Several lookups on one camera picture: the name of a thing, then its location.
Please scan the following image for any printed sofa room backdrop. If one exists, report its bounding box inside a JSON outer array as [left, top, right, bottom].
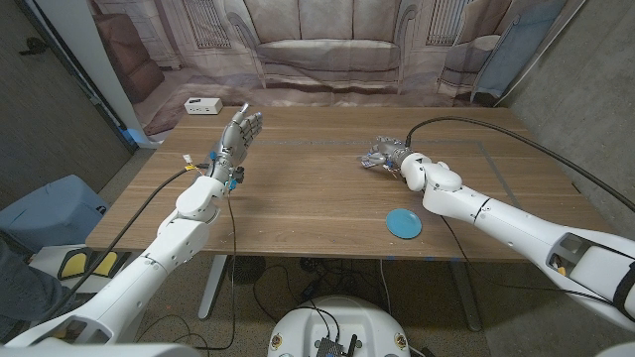
[[88, 0, 586, 138]]

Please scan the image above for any person in dark clothing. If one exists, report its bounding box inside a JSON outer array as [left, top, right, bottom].
[[0, 230, 95, 343]]

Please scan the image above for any black round ribbed disc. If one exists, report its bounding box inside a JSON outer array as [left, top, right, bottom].
[[230, 255, 267, 287]]

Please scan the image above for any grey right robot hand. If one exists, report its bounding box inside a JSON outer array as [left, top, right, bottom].
[[360, 136, 414, 173]]

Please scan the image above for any grey table leg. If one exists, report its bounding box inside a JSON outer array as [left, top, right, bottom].
[[197, 254, 229, 321], [448, 260, 483, 332]]

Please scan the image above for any white socket box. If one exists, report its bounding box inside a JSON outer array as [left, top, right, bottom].
[[184, 96, 223, 116]]

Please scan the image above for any teal round coaster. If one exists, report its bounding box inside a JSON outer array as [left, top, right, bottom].
[[385, 207, 424, 240]]

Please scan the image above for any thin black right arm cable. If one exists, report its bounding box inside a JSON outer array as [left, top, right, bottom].
[[440, 215, 616, 304]]

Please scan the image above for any yellow black foot pedal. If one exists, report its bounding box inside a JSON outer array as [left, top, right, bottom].
[[91, 250, 133, 279], [58, 247, 96, 282]]

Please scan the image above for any black door handle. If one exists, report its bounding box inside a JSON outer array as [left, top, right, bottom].
[[18, 37, 50, 57]]

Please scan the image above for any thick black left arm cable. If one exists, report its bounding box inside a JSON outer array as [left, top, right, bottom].
[[49, 162, 212, 308]]

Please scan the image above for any grey-blue plastic bin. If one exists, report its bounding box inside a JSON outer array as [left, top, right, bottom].
[[0, 174, 110, 254]]

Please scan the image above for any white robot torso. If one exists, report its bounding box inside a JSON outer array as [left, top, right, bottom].
[[267, 296, 412, 357]]

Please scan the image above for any black floor cable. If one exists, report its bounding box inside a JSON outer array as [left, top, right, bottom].
[[251, 262, 343, 343]]

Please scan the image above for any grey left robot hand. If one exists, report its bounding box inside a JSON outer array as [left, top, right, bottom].
[[207, 102, 264, 183]]

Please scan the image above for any black antenna module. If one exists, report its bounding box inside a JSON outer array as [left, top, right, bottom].
[[315, 334, 359, 357]]

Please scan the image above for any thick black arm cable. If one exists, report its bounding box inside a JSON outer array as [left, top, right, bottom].
[[49, 162, 212, 308], [405, 116, 635, 213]]

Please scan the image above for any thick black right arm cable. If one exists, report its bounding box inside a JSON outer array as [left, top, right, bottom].
[[405, 116, 635, 213]]

